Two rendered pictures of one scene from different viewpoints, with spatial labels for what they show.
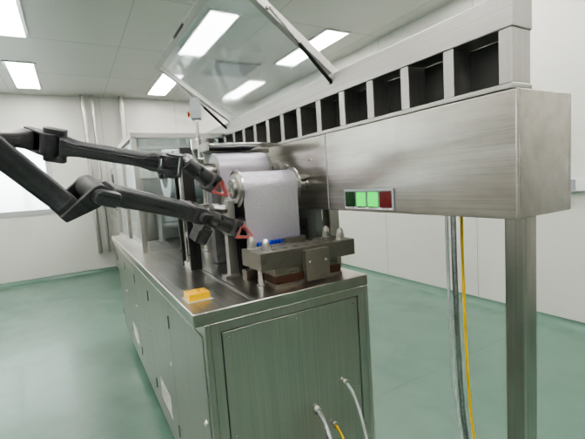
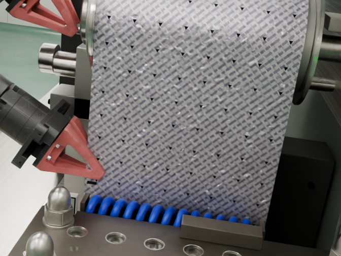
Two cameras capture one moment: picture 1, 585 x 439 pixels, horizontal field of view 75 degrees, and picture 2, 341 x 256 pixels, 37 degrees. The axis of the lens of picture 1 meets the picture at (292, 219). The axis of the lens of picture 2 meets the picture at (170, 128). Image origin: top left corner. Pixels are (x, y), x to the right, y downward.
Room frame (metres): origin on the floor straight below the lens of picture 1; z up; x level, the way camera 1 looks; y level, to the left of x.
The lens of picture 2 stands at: (1.00, -0.23, 1.36)
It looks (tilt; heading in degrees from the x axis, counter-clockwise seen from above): 21 degrees down; 33
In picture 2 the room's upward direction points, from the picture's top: 7 degrees clockwise
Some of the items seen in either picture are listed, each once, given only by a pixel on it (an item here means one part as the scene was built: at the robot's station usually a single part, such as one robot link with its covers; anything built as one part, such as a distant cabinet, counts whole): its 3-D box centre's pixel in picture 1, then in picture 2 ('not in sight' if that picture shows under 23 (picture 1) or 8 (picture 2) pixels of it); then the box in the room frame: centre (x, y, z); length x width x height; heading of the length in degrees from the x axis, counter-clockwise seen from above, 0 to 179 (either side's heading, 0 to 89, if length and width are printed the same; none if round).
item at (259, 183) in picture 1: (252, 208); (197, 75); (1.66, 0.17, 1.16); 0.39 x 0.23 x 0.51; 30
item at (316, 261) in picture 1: (317, 263); not in sight; (1.34, -0.08, 0.97); 0.10 x 0.03 x 0.11; 120
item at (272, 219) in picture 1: (273, 221); (181, 153); (1.50, 0.08, 1.11); 0.23 x 0.01 x 0.18; 120
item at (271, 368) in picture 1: (198, 320); not in sight; (2.33, 0.64, 0.43); 2.52 x 0.64 x 0.86; 30
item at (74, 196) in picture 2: not in sight; (67, 203); (1.39, 0.16, 1.04); 0.02 x 0.01 x 0.02; 120
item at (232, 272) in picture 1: (227, 239); (71, 146); (1.50, 0.26, 1.05); 0.06 x 0.05 x 0.31; 120
